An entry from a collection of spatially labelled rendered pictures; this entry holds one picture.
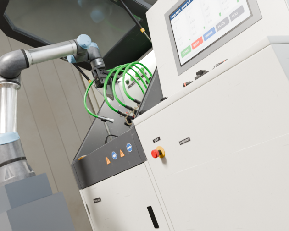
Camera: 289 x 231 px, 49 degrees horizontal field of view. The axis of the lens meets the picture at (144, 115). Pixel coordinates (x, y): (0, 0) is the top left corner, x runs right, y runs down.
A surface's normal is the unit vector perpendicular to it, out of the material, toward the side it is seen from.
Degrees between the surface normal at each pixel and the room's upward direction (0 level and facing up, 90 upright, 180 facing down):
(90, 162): 90
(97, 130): 90
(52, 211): 90
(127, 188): 90
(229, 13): 76
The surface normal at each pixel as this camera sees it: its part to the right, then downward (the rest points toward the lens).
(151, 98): 0.58, -0.36
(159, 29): -0.80, -0.06
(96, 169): -0.74, 0.17
